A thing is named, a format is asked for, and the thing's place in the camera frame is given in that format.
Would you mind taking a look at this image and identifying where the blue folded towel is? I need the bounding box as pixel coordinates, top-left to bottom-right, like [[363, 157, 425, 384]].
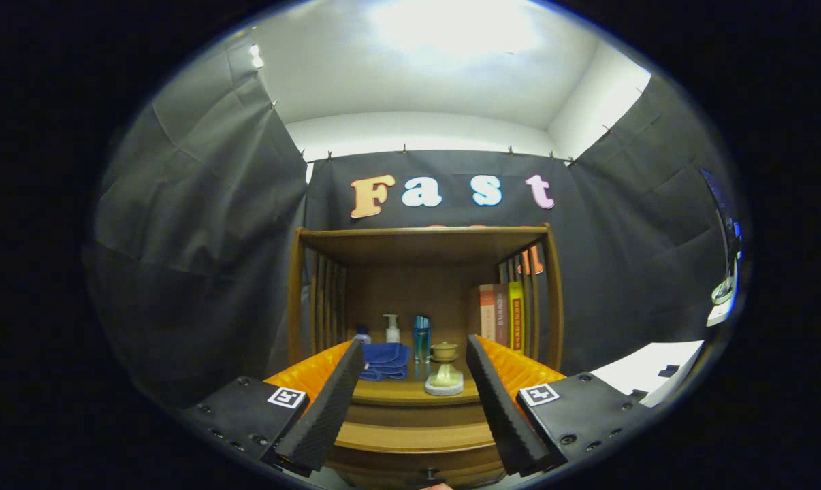
[[359, 342, 411, 382]]

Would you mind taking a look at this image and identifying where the wooden cabinet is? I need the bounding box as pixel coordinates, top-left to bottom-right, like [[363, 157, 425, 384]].
[[287, 223, 565, 487]]

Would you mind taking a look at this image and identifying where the brown book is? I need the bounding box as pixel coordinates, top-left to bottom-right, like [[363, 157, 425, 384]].
[[494, 284, 510, 346]]

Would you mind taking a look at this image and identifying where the white and orange book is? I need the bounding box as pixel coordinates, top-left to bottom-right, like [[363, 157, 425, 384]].
[[479, 284, 497, 341]]

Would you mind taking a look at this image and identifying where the yellow book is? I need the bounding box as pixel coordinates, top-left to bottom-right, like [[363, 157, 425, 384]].
[[507, 282, 525, 353]]

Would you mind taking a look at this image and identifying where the white side table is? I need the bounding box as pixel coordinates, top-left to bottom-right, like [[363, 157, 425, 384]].
[[591, 340, 705, 408]]

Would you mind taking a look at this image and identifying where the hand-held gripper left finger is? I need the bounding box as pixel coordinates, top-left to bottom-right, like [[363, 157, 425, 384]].
[[179, 338, 366, 477]]

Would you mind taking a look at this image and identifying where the pale green item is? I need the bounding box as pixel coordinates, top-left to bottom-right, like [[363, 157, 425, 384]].
[[424, 363, 465, 397]]

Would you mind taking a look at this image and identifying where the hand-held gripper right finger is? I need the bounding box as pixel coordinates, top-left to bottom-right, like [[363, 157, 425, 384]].
[[465, 333, 653, 477]]

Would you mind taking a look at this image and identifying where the white shelf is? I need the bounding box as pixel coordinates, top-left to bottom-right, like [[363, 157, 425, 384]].
[[707, 299, 738, 327]]

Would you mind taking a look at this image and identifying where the tall blue glass bottle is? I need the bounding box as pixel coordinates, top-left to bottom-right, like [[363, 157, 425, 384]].
[[413, 315, 431, 364]]

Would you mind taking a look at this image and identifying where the wooden countertop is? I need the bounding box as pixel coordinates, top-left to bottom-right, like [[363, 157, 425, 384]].
[[349, 357, 483, 407]]

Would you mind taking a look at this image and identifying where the computer monitor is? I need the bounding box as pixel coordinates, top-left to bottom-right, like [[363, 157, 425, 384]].
[[700, 169, 743, 287]]

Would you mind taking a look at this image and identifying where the wooden drawer with black knob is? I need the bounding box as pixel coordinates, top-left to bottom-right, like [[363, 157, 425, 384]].
[[325, 403, 508, 488]]

